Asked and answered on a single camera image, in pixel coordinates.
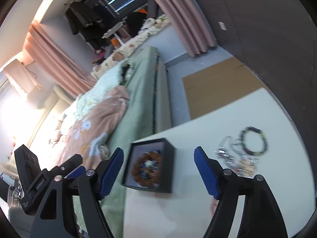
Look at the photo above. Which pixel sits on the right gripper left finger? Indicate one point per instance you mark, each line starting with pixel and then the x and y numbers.
pixel 93 186

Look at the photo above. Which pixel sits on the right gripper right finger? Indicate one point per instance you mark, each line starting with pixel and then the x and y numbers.
pixel 261 215

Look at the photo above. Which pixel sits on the black jewelry box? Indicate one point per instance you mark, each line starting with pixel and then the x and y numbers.
pixel 150 166

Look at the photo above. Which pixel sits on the pink floral blanket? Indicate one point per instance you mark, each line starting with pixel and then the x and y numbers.
pixel 88 136

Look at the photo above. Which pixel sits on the gold butterfly pendant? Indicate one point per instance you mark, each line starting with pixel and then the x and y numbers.
pixel 246 167

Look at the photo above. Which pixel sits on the green sheeted bed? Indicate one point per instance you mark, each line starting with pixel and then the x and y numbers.
pixel 137 123

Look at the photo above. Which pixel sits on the pale green duvet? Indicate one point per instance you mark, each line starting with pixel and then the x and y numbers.
pixel 85 102

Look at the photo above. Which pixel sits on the pink curtain by window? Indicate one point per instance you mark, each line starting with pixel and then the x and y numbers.
pixel 52 58

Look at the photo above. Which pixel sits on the flattened brown cardboard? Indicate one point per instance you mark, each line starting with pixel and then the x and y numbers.
pixel 219 85

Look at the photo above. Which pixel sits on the white small folding table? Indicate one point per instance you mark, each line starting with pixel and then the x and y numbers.
pixel 113 32

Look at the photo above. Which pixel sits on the hanging dark clothes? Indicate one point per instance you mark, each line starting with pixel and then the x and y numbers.
pixel 80 16

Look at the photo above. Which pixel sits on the floral window seat cushion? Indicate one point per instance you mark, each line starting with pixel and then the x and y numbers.
pixel 150 28

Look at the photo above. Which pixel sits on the dark brown wardrobe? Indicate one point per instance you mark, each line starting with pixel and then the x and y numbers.
pixel 277 40

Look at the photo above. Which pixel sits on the pink curtain by wardrobe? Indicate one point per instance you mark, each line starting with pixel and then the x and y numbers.
pixel 190 24

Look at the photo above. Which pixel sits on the white wall switch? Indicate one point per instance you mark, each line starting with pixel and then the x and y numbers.
pixel 222 26

